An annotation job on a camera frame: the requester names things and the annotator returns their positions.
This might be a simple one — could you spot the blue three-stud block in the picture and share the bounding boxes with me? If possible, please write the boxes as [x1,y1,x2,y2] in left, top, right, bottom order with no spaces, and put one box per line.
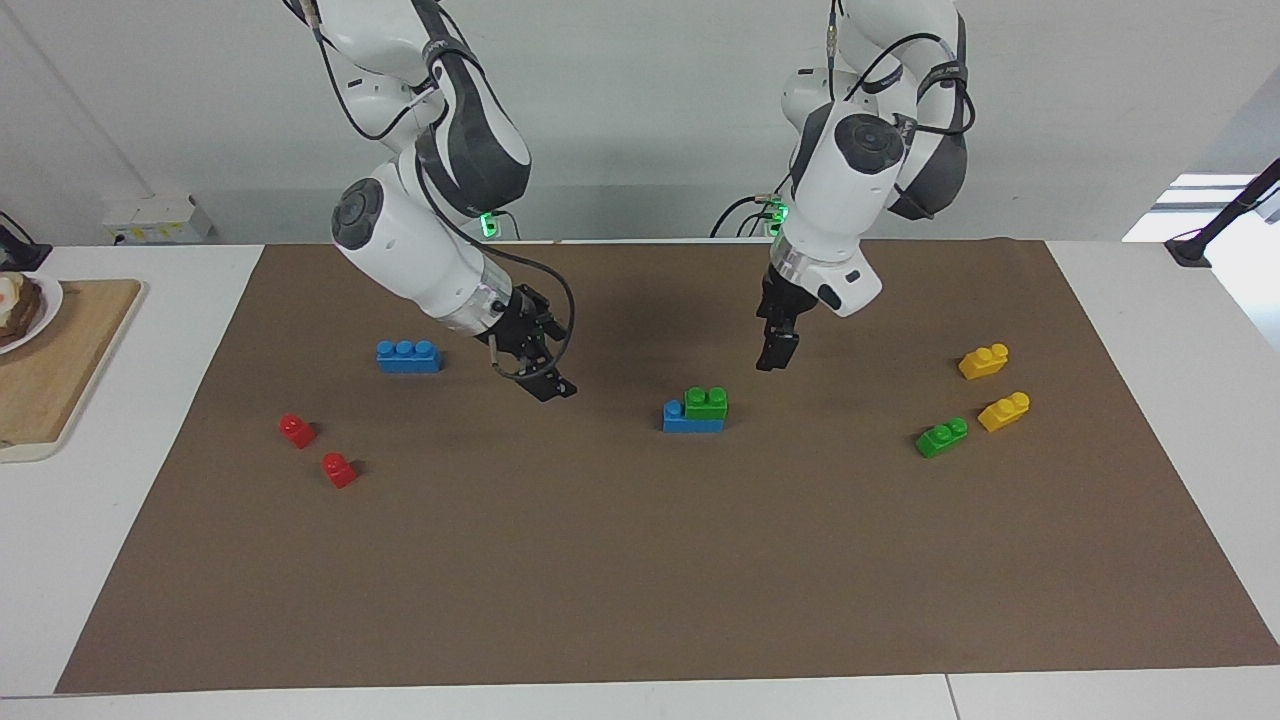
[377,340,442,374]
[663,400,725,434]

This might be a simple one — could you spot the green block with white stickers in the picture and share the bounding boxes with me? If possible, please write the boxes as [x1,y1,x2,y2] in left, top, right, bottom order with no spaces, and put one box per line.
[916,417,969,459]

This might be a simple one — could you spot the yellow two-stud block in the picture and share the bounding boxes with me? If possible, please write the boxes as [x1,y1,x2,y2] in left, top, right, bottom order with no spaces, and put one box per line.
[958,343,1010,381]
[977,391,1031,433]

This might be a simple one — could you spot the brown table mat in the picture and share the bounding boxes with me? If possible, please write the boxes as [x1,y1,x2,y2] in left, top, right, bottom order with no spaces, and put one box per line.
[55,238,1280,694]

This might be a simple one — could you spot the white power strip box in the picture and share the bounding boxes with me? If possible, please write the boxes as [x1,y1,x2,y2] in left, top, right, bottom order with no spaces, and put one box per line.
[102,194,213,245]

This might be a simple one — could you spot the wooden cutting board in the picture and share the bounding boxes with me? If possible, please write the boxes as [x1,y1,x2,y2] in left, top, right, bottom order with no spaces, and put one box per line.
[0,279,144,463]

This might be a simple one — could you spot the white plate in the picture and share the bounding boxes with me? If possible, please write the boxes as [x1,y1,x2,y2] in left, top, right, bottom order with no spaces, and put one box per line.
[0,272,64,356]

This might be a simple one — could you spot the brown toy sandwich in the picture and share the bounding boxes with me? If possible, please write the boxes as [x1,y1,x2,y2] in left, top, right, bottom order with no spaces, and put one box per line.
[0,275,43,348]

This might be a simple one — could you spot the black clamp stand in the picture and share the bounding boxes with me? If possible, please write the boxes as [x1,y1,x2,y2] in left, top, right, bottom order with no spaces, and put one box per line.
[0,212,53,273]

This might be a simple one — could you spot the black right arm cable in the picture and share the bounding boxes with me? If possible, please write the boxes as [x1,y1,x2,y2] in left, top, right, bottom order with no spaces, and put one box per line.
[285,0,577,382]

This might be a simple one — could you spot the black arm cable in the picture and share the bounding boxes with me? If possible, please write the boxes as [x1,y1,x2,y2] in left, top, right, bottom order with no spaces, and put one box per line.
[285,0,577,382]
[825,0,973,137]

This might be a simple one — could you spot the black base power cable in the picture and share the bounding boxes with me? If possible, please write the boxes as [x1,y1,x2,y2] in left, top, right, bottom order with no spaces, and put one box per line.
[709,193,789,239]

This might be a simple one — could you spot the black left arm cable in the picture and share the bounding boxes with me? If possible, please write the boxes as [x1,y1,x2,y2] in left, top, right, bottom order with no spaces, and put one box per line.
[825,0,973,137]

